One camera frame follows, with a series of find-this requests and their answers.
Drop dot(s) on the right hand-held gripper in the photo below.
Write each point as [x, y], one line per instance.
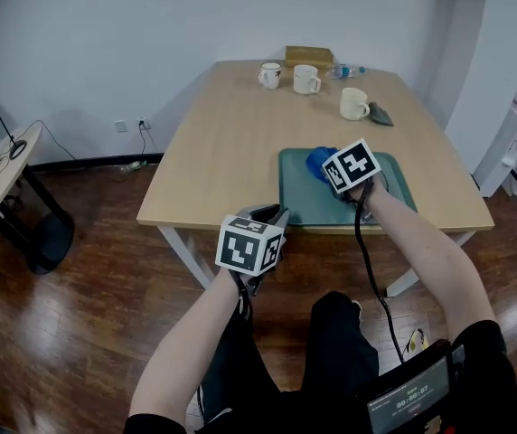
[351, 165]

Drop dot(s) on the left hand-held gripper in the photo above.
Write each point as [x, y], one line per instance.
[240, 251]

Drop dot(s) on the blue cleaning cloth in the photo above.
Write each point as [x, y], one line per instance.
[316, 161]

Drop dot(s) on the green plastic tray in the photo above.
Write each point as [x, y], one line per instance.
[299, 188]

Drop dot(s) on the person's left forearm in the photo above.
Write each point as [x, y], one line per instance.
[186, 346]

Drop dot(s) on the person's right forearm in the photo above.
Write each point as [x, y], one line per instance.
[430, 251]

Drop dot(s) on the grey crumpled cloth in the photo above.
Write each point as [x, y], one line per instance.
[381, 115]

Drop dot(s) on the plain cream mug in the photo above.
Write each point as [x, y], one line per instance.
[351, 104]

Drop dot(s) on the clear plastic water bottle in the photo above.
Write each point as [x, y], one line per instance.
[340, 71]

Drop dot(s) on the tall white mug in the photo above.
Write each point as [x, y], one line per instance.
[304, 80]

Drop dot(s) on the brown cardboard box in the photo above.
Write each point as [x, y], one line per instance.
[308, 55]

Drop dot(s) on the white mug brown leaf print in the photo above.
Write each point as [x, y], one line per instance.
[268, 77]

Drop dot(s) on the person's right shoe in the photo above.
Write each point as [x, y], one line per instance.
[356, 309]

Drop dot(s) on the person's right leg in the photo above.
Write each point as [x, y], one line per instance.
[340, 346]

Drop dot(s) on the person's leg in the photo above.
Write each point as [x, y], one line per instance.
[240, 378]
[340, 346]

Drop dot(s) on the clear green plastic bottle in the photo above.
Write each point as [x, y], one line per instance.
[134, 166]

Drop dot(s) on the white water dispenser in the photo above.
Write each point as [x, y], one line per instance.
[502, 152]

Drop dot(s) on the person's left leg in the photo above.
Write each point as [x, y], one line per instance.
[240, 378]

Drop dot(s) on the black tablet screen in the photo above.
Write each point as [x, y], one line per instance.
[410, 400]

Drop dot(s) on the black desk lamp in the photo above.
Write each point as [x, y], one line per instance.
[17, 149]

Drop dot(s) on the white wall socket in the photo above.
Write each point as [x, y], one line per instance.
[143, 123]

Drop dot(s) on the white blank wall plate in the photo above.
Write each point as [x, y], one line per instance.
[121, 126]

